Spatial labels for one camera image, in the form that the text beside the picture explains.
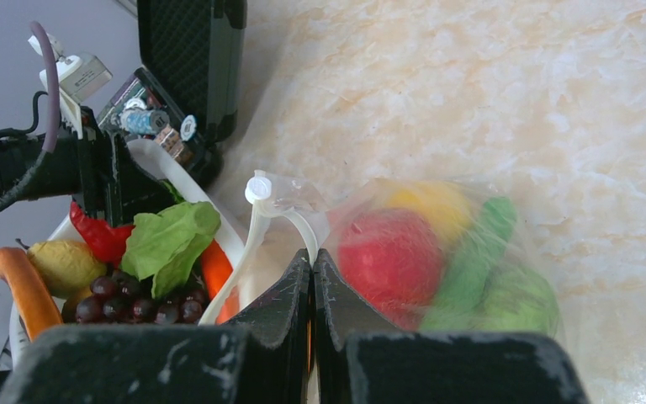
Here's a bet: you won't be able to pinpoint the small red toy tomato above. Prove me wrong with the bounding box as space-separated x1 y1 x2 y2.
337 208 445 331

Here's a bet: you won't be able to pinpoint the red toy chili pepper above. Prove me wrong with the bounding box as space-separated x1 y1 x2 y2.
69 201 135 267

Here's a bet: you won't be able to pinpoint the yellow toy lemon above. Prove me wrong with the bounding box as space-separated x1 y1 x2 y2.
382 182 472 246

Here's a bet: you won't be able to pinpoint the green toy cucumber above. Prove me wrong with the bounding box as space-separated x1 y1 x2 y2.
420 196 517 331

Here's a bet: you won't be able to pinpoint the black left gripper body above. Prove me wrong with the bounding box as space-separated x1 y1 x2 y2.
27 33 179 227

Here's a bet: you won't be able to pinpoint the small green toy cabbage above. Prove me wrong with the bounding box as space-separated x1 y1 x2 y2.
472 264 559 337

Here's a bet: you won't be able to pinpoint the yellow toy mango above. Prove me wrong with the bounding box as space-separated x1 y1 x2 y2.
26 240 108 300

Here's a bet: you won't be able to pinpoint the green toy lettuce leaf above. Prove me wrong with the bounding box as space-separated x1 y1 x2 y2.
120 201 221 299

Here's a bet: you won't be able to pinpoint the clear zip top bag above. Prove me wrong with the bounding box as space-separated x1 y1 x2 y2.
202 170 567 348

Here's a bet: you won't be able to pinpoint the white plastic basket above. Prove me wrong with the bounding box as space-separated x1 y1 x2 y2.
8 139 244 368

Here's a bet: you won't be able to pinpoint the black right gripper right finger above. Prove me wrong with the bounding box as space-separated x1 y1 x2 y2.
311 250 588 403

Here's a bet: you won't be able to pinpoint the purple toy grapes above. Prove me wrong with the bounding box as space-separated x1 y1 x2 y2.
61 270 209 325

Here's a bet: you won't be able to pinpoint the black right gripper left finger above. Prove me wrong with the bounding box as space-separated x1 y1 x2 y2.
0 250 310 403

